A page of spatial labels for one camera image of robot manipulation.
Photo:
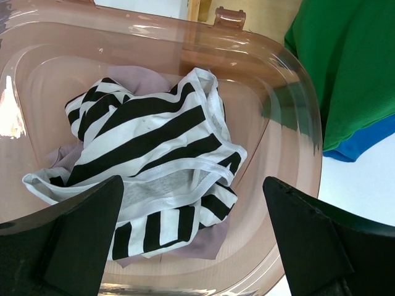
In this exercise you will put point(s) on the pink ribbed tank top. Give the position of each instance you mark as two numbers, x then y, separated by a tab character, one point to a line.
142	81

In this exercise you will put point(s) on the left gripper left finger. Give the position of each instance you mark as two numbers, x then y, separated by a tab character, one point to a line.
62	249

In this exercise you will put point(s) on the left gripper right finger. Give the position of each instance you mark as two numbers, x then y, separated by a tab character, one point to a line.
326	250

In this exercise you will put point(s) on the wooden clothes rack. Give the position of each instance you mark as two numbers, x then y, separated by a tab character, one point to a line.
198	10

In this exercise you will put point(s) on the black white striped tank top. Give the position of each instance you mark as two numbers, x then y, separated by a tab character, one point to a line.
172	150

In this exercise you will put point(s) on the translucent brown plastic bin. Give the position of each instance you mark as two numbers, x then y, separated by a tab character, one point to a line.
52	51

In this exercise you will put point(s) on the blue tank top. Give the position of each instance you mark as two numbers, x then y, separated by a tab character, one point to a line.
351	149

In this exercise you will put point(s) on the green tank top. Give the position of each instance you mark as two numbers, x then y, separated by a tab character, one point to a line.
347	48

